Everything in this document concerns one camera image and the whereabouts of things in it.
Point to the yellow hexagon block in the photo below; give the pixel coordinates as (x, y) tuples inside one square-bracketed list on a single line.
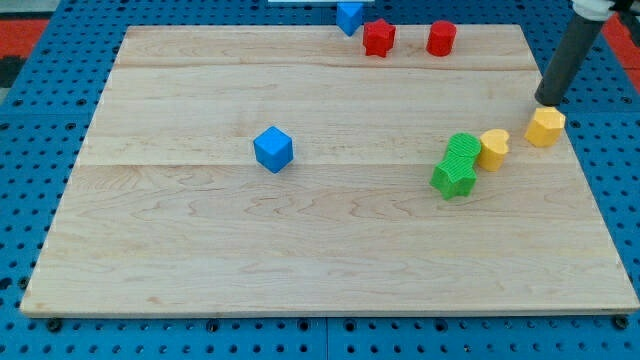
[(545, 127)]

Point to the blue cube block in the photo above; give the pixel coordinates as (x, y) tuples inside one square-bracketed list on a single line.
[(273, 149)]

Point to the green star block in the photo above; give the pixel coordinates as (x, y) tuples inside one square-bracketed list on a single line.
[(454, 176)]

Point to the green cylinder block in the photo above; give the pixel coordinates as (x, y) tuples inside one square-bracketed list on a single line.
[(463, 146)]

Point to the red star block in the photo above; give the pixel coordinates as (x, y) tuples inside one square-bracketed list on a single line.
[(378, 37)]

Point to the wooden board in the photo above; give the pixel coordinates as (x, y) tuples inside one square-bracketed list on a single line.
[(168, 214)]

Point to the blue triangle block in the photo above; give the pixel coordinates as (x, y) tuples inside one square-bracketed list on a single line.
[(349, 16)]

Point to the yellow heart block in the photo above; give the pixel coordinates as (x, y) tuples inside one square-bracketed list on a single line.
[(494, 148)]

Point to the red cylinder block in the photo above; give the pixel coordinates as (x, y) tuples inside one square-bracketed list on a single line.
[(441, 38)]

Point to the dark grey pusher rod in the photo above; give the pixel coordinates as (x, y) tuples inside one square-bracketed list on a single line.
[(569, 55)]

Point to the white rod mount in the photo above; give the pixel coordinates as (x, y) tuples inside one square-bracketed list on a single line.
[(593, 10)]

